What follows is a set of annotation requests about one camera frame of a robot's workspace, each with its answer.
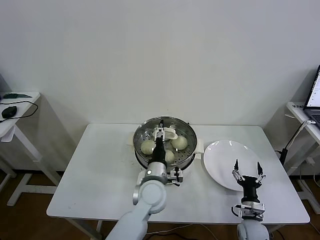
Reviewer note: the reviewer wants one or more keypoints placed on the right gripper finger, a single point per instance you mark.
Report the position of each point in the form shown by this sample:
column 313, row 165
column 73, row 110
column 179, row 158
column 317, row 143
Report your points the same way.
column 260, row 172
column 237, row 171

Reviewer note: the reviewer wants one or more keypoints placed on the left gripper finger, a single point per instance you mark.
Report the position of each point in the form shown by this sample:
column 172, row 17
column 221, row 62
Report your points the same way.
column 165, row 137
column 158, row 133

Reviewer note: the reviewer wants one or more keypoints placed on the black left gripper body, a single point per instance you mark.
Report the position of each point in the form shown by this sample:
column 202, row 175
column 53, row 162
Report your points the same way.
column 159, row 152

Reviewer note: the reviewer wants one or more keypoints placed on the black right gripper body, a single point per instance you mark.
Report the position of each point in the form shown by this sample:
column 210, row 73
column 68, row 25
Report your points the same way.
column 250, row 187

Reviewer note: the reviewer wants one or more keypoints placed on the round glass pot lid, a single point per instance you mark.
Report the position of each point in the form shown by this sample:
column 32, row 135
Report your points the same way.
column 172, row 133

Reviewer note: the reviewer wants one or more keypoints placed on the white steamed baozi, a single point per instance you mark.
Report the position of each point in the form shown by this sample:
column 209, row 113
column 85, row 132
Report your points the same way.
column 147, row 147
column 180, row 142
column 170, row 156

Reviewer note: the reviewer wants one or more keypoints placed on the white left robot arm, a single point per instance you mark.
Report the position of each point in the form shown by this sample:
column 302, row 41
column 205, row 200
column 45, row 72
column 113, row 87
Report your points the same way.
column 150, row 195

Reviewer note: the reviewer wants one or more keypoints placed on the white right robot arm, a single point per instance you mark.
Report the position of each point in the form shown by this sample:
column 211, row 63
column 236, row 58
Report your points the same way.
column 252, row 231

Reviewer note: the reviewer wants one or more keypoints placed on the steel perforated steamer basket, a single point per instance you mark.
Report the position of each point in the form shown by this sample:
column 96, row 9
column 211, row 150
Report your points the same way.
column 190, row 155

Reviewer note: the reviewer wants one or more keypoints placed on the white round plate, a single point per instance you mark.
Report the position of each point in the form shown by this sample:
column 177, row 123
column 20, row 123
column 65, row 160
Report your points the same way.
column 225, row 160

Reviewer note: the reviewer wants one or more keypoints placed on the black power adapter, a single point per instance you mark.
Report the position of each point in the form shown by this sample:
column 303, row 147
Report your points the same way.
column 284, row 155

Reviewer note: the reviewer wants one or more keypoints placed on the cream electric cooker base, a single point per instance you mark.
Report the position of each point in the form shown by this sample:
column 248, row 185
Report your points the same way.
column 199, row 150

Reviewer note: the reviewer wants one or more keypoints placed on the white side table with laptop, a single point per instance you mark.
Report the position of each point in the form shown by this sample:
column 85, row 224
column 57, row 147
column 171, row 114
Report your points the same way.
column 295, row 107

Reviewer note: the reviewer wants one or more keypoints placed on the grey open laptop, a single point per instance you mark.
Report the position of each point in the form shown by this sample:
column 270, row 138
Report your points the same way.
column 313, row 100

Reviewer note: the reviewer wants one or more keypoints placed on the white side table with mouse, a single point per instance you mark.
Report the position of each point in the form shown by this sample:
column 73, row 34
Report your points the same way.
column 22, row 112

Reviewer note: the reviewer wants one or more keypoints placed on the dark green flat tool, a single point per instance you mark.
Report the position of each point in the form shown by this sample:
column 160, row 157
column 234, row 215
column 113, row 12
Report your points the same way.
column 15, row 95

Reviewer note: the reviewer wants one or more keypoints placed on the black computer mouse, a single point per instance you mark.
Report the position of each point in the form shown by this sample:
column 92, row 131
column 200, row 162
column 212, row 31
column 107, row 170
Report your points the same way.
column 9, row 111

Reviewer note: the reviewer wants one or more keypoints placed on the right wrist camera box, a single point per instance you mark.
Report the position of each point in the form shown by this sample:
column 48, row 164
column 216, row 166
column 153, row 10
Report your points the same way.
column 251, row 210

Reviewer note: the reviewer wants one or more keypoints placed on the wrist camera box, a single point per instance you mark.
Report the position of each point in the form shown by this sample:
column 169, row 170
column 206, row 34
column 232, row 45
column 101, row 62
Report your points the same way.
column 175, row 176
column 251, row 210

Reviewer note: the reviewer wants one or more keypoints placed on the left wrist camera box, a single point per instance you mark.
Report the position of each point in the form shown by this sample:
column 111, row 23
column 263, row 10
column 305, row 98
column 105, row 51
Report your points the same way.
column 175, row 176

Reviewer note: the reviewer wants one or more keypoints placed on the white wall charger plug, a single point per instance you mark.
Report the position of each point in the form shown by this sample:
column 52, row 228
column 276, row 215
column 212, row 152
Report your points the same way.
column 311, row 160

